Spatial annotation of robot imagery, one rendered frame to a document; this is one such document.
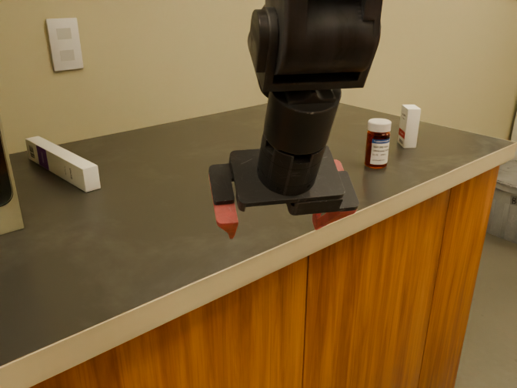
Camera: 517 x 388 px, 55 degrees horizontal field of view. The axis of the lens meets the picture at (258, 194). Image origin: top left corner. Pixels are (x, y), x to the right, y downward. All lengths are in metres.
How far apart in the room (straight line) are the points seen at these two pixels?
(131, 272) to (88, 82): 0.71
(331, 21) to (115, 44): 1.01
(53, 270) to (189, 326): 0.20
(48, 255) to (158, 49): 0.76
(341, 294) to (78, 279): 0.49
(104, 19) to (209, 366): 0.86
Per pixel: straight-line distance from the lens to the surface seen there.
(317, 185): 0.47
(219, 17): 1.48
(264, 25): 0.35
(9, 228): 0.85
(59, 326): 0.61
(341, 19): 0.35
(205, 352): 0.77
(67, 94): 1.29
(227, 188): 0.48
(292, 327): 0.89
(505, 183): 2.87
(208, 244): 0.73
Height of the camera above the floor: 1.29
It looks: 23 degrees down
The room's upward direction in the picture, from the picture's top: straight up
